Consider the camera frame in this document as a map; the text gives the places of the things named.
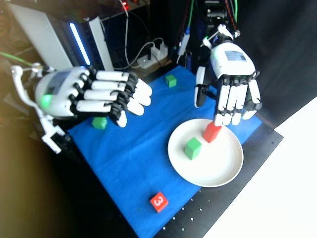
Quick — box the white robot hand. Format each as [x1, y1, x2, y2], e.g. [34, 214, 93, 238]
[194, 41, 263, 127]
[34, 64, 153, 128]

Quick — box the tall red block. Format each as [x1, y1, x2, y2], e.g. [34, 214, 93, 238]
[202, 122, 222, 144]

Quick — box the green cube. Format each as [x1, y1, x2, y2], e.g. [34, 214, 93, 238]
[91, 117, 108, 130]
[165, 74, 177, 88]
[184, 137, 203, 161]

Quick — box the white round plate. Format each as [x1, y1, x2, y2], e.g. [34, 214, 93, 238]
[167, 118, 245, 188]

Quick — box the white computer tower, blue light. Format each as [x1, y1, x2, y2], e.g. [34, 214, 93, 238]
[7, 2, 114, 75]

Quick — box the white power strip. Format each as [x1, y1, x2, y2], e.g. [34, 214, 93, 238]
[137, 42, 169, 69]

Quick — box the blue cloth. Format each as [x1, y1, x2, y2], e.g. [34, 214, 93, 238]
[67, 64, 263, 238]

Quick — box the red cube with number three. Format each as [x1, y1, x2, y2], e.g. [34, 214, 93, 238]
[149, 191, 169, 213]

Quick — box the white cable adapter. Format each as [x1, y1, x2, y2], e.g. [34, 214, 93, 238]
[177, 33, 191, 57]

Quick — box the white cable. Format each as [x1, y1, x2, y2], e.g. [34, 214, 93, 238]
[118, 0, 131, 65]

